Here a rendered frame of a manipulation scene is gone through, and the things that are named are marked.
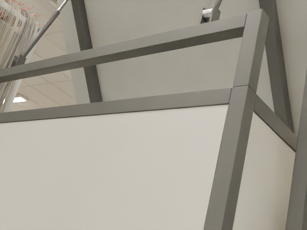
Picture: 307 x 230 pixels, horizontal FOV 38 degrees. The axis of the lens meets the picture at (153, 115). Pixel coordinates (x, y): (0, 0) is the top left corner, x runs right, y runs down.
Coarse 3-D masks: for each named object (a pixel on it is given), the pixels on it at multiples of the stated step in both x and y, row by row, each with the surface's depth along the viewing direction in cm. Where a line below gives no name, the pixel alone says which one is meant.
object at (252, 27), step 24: (216, 24) 107; (240, 24) 102; (264, 24) 100; (96, 48) 135; (120, 48) 127; (144, 48) 121; (168, 48) 118; (240, 48) 99; (0, 72) 169; (24, 72) 158; (48, 72) 152; (240, 72) 96
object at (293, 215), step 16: (304, 96) 102; (304, 112) 100; (304, 128) 99; (304, 144) 97; (304, 160) 95; (304, 176) 94; (304, 192) 92; (288, 208) 93; (304, 208) 91; (288, 224) 91; (304, 224) 90
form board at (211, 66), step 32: (96, 0) 188; (128, 0) 177; (160, 0) 167; (192, 0) 158; (224, 0) 150; (256, 0) 143; (288, 0) 137; (64, 32) 204; (96, 32) 192; (128, 32) 180; (160, 32) 170; (288, 32) 139; (128, 64) 184; (160, 64) 173; (192, 64) 164; (224, 64) 155; (288, 64) 141; (128, 96) 187
